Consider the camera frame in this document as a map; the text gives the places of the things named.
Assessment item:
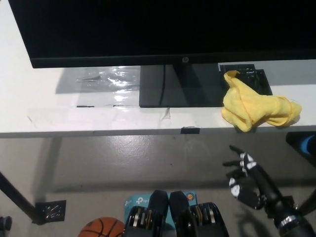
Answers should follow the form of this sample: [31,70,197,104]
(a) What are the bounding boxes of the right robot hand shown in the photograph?
[222,145,301,224]

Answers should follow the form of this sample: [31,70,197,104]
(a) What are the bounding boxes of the yellow microfibre cloth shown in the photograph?
[221,70,303,133]

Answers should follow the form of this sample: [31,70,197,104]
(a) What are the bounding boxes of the black tape patch on desk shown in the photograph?
[218,63,274,96]

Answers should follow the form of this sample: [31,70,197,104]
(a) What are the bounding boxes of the black HP monitor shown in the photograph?
[7,0,316,109]

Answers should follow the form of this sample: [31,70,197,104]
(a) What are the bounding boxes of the blue object at right edge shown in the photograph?
[285,131,316,155]

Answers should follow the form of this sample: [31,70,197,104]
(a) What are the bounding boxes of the blue roll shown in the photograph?
[300,135,316,155]

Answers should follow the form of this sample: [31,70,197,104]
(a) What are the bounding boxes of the small black tape piece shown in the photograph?
[181,126,200,135]

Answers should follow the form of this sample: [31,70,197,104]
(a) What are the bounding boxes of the teal tp-link box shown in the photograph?
[122,191,198,237]

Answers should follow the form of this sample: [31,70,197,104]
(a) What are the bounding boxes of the crumpled clear tape bit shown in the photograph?
[160,107,173,122]

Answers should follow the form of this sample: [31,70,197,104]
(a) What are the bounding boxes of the orange basketball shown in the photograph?
[78,216,125,237]

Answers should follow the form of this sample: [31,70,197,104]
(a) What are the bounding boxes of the clear plastic film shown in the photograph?
[55,66,141,107]

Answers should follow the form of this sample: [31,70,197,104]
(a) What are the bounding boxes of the black tape floor patch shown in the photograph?
[34,199,67,225]

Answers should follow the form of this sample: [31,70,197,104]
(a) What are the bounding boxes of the black office chair base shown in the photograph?
[0,215,12,232]

